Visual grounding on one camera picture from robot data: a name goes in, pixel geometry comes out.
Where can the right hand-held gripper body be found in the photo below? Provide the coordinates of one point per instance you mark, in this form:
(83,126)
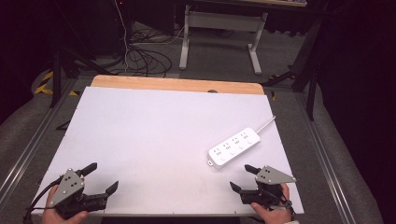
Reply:
(271,176)

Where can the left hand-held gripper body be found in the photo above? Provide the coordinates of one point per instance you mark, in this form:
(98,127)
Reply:
(67,189)

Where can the person's left hand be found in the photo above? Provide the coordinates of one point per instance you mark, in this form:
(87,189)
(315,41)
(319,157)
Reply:
(49,216)

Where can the person's right hand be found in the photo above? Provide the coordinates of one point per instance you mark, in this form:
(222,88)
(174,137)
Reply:
(275,216)

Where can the white power strip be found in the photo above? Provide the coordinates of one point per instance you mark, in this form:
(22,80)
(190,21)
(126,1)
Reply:
(234,147)

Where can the white table cover board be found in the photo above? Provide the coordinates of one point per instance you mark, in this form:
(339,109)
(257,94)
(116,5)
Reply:
(155,140)

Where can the yellow black floor tape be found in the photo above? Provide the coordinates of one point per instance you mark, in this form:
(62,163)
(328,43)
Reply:
(46,84)

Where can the black metal stand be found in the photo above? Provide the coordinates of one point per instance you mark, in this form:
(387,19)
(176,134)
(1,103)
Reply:
(311,77)
(57,74)

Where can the light wooden desk top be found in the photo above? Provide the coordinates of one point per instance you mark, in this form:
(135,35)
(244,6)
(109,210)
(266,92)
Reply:
(274,2)

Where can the aluminium floor rail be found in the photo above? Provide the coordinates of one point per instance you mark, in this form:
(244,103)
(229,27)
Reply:
(34,137)
(323,155)

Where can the white metal desk frame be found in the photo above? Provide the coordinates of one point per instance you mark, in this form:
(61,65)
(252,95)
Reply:
(222,20)

